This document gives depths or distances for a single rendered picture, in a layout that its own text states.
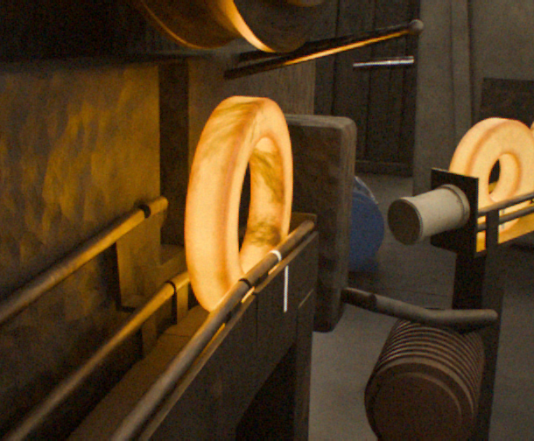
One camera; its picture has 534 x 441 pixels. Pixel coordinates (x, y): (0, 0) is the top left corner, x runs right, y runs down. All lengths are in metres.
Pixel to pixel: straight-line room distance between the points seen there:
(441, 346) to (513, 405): 1.11
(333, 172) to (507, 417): 1.26
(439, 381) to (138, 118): 0.49
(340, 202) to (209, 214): 0.30
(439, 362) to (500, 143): 0.31
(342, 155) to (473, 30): 2.53
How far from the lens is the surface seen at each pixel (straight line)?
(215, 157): 0.58
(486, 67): 3.33
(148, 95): 0.63
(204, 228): 0.58
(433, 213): 0.99
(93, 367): 0.52
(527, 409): 2.07
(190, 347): 0.51
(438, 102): 3.40
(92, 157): 0.56
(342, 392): 2.02
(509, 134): 1.09
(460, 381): 0.94
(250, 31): 0.55
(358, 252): 2.77
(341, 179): 0.85
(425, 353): 0.95
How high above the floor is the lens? 0.91
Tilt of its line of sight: 15 degrees down
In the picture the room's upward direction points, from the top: 2 degrees clockwise
